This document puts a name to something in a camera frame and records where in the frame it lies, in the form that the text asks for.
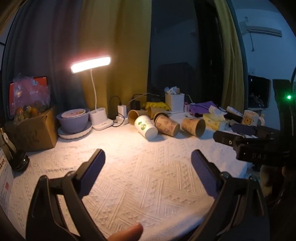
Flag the white ribbed basket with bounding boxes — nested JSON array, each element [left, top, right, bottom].
[[165, 92, 185, 113]]

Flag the white desk lamp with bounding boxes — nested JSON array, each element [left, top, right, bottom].
[[70, 54, 114, 131]]

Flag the yellow cloth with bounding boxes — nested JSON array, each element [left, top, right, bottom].
[[143, 101, 171, 111]]

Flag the white mug yellow print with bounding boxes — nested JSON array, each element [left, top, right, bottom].
[[241, 110, 265, 127]]

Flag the person's left hand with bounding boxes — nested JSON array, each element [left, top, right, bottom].
[[108, 223, 144, 241]]

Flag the yellow tissue box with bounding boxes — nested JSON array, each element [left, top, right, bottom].
[[203, 107, 226, 131]]

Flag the yellow curtain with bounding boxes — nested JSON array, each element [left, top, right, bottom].
[[80, 0, 152, 121], [214, 0, 246, 116]]

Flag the black round cap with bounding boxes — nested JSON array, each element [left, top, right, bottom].
[[10, 149, 30, 171]]

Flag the white textured tablecloth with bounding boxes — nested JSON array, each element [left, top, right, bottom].
[[8, 111, 255, 240]]

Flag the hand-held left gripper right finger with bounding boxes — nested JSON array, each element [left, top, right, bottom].
[[187, 149, 271, 241]]

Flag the white power strip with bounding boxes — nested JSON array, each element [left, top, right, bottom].
[[112, 113, 130, 127]]

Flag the white air conditioner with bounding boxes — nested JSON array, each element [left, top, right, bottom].
[[239, 20, 283, 38]]

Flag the black power cable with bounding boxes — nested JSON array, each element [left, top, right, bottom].
[[109, 96, 123, 127]]

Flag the grey curtain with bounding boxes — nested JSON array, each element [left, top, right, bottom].
[[2, 0, 84, 121]]

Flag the printed paper card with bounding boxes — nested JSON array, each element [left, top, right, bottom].
[[0, 147, 15, 216]]

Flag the cardboard box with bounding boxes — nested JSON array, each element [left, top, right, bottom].
[[5, 107, 58, 153]]

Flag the white paper cup green print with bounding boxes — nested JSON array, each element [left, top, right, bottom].
[[134, 115, 159, 140]]

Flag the white plate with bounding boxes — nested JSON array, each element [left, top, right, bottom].
[[58, 121, 93, 140]]

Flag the plain brown paper cup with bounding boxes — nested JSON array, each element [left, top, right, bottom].
[[147, 107, 170, 119], [181, 118, 206, 137], [128, 109, 148, 126]]

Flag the white tube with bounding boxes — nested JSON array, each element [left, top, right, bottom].
[[226, 106, 244, 115]]

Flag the black monitor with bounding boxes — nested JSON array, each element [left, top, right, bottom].
[[248, 75, 272, 108]]

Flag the purple cloth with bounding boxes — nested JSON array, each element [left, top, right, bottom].
[[189, 101, 221, 118]]

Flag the brown patterned paper cup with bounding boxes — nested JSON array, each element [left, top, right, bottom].
[[154, 112, 180, 137]]

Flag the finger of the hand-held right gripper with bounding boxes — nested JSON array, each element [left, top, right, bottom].
[[213, 130, 246, 146], [231, 123, 280, 139]]

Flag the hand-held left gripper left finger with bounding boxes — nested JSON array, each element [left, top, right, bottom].
[[26, 149, 107, 241]]

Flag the plastic bag of fruit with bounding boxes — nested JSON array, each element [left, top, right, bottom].
[[13, 73, 52, 126]]

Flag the purple bowl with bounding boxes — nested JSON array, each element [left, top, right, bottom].
[[56, 108, 90, 134]]

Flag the pink bowl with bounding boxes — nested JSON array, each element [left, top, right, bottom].
[[61, 109, 86, 119]]

